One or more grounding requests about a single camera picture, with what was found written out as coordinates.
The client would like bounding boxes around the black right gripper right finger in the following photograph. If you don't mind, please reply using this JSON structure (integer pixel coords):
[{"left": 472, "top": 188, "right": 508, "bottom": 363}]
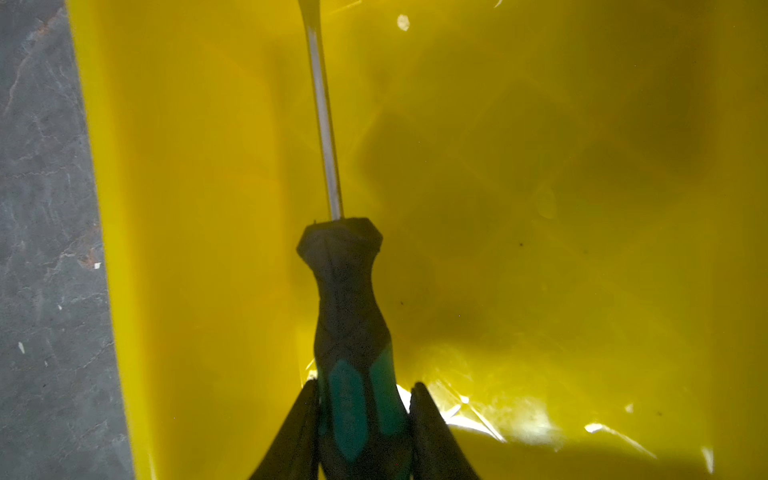
[{"left": 409, "top": 382, "right": 480, "bottom": 480}]

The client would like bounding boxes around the black green handled screwdriver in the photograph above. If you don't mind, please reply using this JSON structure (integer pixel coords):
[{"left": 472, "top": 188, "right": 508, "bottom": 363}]
[{"left": 297, "top": 1, "right": 414, "bottom": 479}]

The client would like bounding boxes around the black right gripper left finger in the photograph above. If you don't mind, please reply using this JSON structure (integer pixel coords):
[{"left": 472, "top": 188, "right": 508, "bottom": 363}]
[{"left": 249, "top": 379, "right": 319, "bottom": 480}]

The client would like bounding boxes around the yellow plastic bin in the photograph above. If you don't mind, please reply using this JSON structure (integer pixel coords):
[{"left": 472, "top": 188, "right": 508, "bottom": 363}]
[{"left": 67, "top": 1, "right": 767, "bottom": 479}]

